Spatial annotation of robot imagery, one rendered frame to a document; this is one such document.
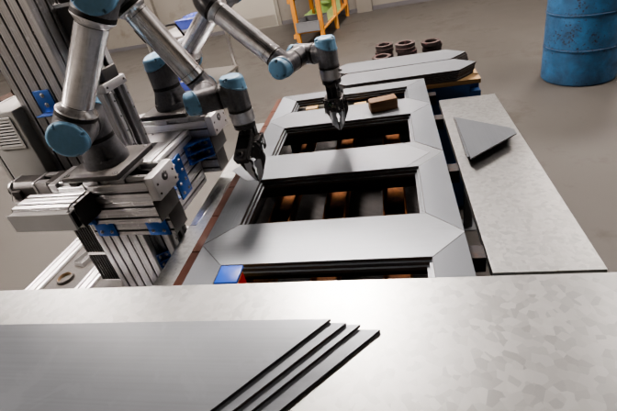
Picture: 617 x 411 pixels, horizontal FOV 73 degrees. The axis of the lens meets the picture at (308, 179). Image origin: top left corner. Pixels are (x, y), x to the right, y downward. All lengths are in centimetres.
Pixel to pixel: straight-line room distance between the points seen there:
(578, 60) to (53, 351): 412
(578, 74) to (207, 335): 400
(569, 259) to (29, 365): 118
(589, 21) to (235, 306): 384
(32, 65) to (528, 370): 167
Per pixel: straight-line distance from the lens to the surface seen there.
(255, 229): 128
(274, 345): 66
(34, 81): 181
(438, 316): 69
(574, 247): 130
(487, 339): 67
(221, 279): 109
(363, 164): 149
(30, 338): 90
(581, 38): 426
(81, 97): 134
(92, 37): 129
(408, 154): 152
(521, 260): 124
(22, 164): 200
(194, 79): 141
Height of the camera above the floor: 158
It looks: 30 degrees down
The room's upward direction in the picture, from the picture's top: 13 degrees counter-clockwise
